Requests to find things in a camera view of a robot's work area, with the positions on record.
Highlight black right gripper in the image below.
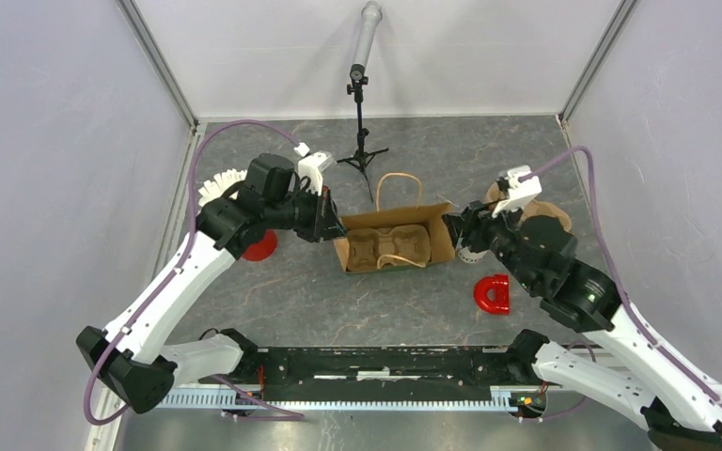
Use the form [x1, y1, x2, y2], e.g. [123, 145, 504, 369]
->
[441, 193, 542, 292]

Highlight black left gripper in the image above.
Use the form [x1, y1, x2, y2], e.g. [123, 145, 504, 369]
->
[264, 182, 348, 242]

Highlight white paper coffee cup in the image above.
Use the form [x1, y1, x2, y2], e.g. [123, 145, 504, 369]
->
[457, 247, 489, 264]

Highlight single brown pulp cup carrier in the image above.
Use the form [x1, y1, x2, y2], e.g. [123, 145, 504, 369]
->
[346, 225, 432, 272]

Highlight green brown paper bag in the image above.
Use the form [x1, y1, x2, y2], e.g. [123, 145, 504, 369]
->
[333, 172, 456, 274]

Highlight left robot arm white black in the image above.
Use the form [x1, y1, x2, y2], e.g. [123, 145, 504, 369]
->
[76, 152, 346, 413]

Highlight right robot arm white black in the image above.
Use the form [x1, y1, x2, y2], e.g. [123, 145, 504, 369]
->
[443, 202, 722, 450]

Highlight red cup holder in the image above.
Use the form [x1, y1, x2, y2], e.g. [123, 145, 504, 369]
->
[242, 230, 278, 262]

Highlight red horseshoe shaped object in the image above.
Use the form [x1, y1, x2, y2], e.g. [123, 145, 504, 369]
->
[473, 273, 510, 316]

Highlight brown pulp cup carriers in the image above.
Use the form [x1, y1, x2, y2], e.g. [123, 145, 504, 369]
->
[483, 183, 573, 232]

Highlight black tripod with grey tube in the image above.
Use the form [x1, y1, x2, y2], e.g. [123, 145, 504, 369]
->
[338, 1, 389, 202]

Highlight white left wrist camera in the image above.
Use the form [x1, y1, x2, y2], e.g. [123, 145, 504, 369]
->
[293, 142, 337, 195]

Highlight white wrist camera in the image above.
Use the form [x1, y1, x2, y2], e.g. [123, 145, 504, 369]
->
[293, 142, 337, 195]
[492, 165, 542, 217]

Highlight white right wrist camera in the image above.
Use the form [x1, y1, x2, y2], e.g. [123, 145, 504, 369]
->
[492, 165, 542, 217]

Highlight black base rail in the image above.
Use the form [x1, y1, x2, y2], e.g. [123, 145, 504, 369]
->
[226, 346, 542, 402]

